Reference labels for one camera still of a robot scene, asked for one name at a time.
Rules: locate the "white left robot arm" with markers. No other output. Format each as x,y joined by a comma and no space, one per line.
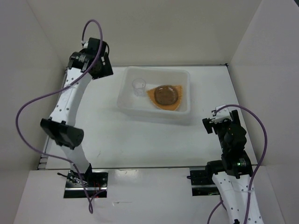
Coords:
90,63

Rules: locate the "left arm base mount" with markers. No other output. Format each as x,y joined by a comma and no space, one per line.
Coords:
96,187

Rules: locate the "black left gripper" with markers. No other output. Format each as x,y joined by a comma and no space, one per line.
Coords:
106,70

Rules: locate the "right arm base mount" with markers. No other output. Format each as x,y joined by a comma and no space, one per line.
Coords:
201,184

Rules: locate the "woven bamboo fan tray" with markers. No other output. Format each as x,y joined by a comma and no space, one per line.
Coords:
173,107

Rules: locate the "clear glass cup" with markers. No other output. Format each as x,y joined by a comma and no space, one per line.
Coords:
139,85

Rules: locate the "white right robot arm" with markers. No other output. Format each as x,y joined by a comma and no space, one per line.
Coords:
233,174

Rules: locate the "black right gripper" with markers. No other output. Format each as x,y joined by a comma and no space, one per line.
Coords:
208,125

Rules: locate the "translucent plastic bin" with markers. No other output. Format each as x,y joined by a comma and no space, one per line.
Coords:
142,107

